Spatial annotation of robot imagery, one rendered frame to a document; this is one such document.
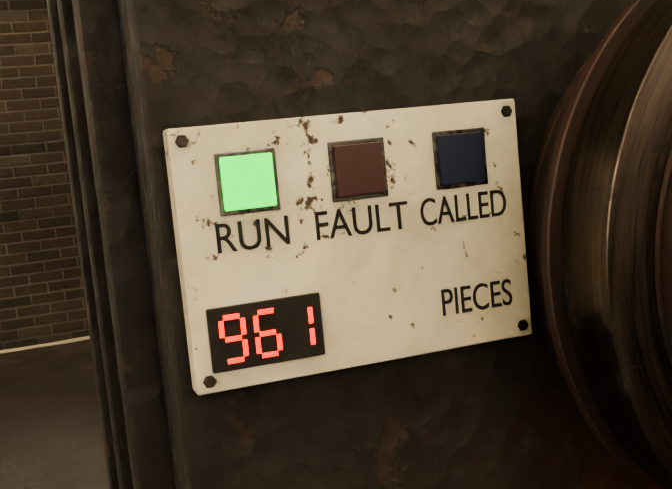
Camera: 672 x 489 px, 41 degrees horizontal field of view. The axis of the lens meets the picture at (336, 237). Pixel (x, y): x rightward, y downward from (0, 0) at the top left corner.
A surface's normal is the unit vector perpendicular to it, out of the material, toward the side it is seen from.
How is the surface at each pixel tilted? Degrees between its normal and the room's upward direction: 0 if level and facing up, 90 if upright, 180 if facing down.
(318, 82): 90
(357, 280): 90
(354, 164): 90
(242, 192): 90
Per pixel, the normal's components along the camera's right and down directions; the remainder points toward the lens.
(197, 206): 0.32, 0.07
